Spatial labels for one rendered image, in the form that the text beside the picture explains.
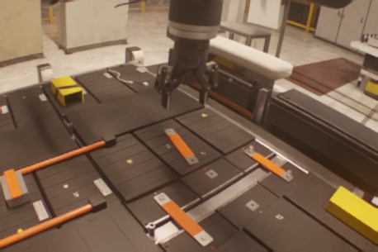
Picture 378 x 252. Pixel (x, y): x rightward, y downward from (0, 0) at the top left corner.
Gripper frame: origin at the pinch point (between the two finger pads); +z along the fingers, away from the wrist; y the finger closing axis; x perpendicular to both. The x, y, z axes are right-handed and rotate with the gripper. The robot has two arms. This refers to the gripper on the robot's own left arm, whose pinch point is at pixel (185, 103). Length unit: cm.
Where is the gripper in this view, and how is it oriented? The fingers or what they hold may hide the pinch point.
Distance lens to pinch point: 64.7
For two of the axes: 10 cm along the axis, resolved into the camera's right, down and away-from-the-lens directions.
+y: 8.8, -1.6, 4.4
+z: -1.0, 8.5, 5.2
